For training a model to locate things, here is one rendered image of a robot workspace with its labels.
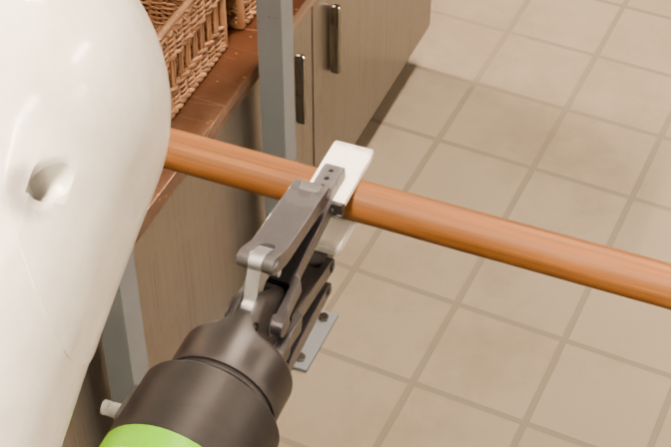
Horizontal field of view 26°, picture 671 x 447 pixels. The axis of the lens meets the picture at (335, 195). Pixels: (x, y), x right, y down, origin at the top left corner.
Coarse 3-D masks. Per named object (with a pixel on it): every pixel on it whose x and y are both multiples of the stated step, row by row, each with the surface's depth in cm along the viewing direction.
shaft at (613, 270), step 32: (192, 160) 104; (224, 160) 104; (256, 160) 103; (288, 160) 104; (256, 192) 104; (384, 192) 101; (384, 224) 101; (416, 224) 100; (448, 224) 99; (480, 224) 99; (512, 224) 98; (480, 256) 100; (512, 256) 98; (544, 256) 97; (576, 256) 97; (608, 256) 96; (640, 256) 96; (608, 288) 97; (640, 288) 96
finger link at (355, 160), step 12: (336, 144) 103; (348, 144) 103; (336, 156) 102; (348, 156) 102; (360, 156) 102; (372, 156) 103; (348, 168) 102; (360, 168) 102; (312, 180) 101; (348, 180) 101; (348, 192) 100
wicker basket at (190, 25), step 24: (168, 0) 215; (192, 0) 200; (216, 0) 208; (168, 24) 196; (192, 24) 203; (216, 24) 211; (168, 48) 197; (192, 48) 206; (216, 48) 214; (168, 72) 211; (192, 72) 207
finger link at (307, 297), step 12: (324, 264) 100; (312, 276) 99; (324, 276) 100; (312, 288) 98; (300, 300) 97; (312, 300) 99; (300, 312) 96; (300, 324) 96; (288, 336) 94; (276, 348) 93; (288, 348) 94
